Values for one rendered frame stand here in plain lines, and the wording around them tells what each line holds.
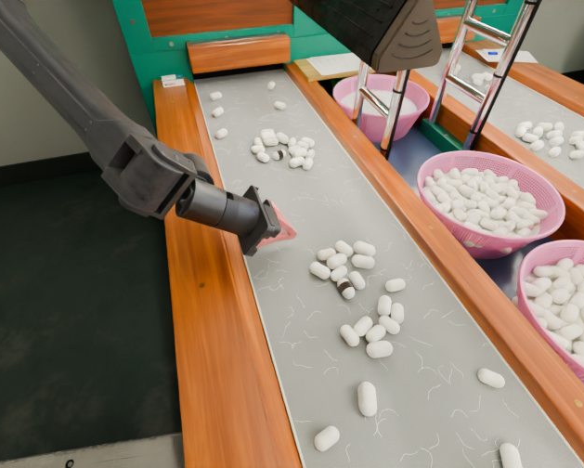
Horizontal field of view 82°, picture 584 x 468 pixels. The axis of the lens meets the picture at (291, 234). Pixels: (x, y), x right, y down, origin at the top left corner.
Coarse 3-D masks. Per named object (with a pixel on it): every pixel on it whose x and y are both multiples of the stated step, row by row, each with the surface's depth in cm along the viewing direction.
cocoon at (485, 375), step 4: (480, 372) 43; (484, 372) 43; (488, 372) 42; (492, 372) 43; (480, 376) 43; (484, 376) 42; (488, 376) 42; (492, 376) 42; (496, 376) 42; (500, 376) 42; (480, 380) 43; (484, 380) 42; (488, 380) 42; (492, 380) 42; (496, 380) 42; (500, 380) 42; (492, 384) 42; (496, 384) 42; (500, 384) 42
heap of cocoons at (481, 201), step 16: (448, 176) 75; (464, 176) 72; (480, 176) 75; (496, 176) 73; (432, 192) 70; (448, 192) 70; (464, 192) 70; (480, 192) 72; (496, 192) 70; (512, 192) 69; (448, 208) 66; (464, 208) 67; (480, 208) 66; (496, 208) 67; (512, 208) 66; (528, 208) 66; (464, 224) 63; (480, 224) 64; (496, 224) 62; (512, 224) 62; (528, 224) 62; (464, 240) 62
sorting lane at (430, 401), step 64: (256, 128) 87; (320, 128) 87; (320, 192) 69; (256, 256) 58; (384, 256) 58; (320, 320) 49; (448, 320) 49; (320, 384) 43; (384, 384) 43; (448, 384) 43; (512, 384) 43; (384, 448) 38; (448, 448) 38
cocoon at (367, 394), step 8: (360, 384) 42; (368, 384) 41; (360, 392) 41; (368, 392) 40; (360, 400) 40; (368, 400) 40; (376, 400) 41; (360, 408) 40; (368, 408) 39; (376, 408) 40; (368, 416) 40
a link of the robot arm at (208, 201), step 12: (204, 180) 48; (192, 192) 43; (204, 192) 44; (216, 192) 45; (180, 204) 44; (192, 204) 43; (204, 204) 44; (216, 204) 45; (180, 216) 44; (192, 216) 44; (204, 216) 45; (216, 216) 45
